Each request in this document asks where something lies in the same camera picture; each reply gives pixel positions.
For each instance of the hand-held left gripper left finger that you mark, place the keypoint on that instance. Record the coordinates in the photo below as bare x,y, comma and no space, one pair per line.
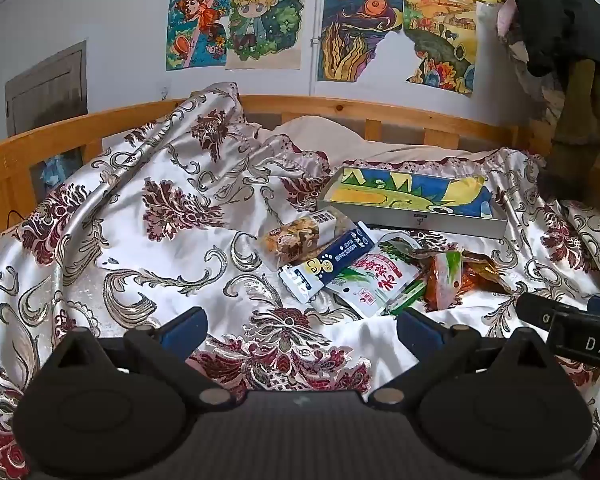
182,332

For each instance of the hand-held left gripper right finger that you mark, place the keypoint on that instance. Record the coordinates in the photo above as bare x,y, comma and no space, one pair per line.
420,331

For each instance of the green stick packet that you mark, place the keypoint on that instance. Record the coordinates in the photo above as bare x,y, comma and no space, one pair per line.
405,300

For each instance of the orange snack packet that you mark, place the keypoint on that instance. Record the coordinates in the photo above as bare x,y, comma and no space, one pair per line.
445,285

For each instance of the golden brown snack packet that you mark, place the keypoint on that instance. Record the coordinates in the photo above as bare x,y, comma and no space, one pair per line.
485,272

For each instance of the white green snack bag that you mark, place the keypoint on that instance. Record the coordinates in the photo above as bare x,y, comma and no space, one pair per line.
375,275

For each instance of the blue milk powder sachet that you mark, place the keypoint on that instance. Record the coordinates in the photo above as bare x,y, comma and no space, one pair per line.
337,260

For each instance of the grey shallow box tray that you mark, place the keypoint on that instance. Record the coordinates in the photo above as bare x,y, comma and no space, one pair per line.
405,221

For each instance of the clear biscuit packet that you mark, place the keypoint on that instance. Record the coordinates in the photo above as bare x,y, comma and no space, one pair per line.
285,250

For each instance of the floral satin blanket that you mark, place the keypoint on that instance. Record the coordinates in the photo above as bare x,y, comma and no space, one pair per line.
155,270

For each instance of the green yellow drawing sheet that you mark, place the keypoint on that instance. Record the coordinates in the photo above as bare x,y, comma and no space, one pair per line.
410,192

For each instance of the pale blue bag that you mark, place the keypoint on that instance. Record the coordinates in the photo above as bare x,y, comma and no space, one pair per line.
55,170

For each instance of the beige bed sheet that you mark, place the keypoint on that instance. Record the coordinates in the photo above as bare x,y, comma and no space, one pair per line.
330,132

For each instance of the pale patterned cloth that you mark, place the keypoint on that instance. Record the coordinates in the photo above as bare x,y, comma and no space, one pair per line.
540,85

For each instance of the hillside landscape drawing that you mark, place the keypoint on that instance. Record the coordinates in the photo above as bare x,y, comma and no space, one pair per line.
442,40

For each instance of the pink cloth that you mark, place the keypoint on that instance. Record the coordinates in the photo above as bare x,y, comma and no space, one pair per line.
505,17

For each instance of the swirly sun drawing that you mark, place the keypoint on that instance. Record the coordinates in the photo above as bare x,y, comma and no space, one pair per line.
357,30

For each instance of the red-haired girl drawing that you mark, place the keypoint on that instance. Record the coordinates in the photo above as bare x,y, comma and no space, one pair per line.
197,25

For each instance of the wooden bed frame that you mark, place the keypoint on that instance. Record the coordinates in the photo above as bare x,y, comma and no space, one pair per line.
330,107

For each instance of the grey wall hatch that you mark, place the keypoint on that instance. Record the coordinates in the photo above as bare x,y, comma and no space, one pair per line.
47,90

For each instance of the white wall pipe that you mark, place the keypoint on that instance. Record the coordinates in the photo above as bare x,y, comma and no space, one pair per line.
314,10

